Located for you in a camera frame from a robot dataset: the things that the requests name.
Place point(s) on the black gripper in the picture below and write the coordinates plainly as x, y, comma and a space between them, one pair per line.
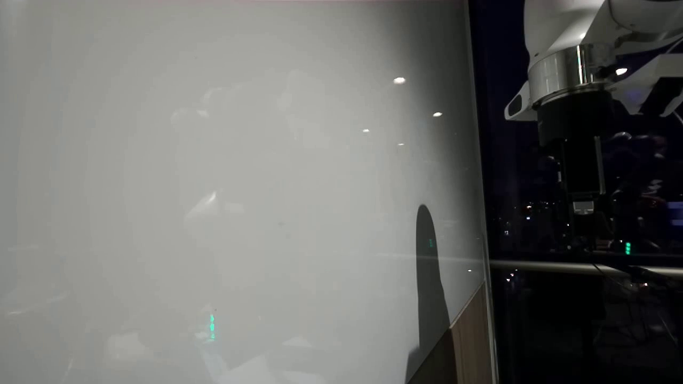
573, 118

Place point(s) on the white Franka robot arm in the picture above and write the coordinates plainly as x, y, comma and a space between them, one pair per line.
561, 29

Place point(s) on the blue glowing monitor screen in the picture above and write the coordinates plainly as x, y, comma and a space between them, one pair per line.
676, 214

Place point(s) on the round ceiling lamp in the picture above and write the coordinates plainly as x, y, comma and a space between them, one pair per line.
621, 71

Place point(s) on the grey horizontal rail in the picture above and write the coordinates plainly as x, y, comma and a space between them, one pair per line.
540, 267

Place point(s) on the wooden wall panel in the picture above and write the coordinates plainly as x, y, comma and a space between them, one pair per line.
473, 349

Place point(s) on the large white wall whiteboard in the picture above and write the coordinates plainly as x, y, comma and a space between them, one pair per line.
213, 178

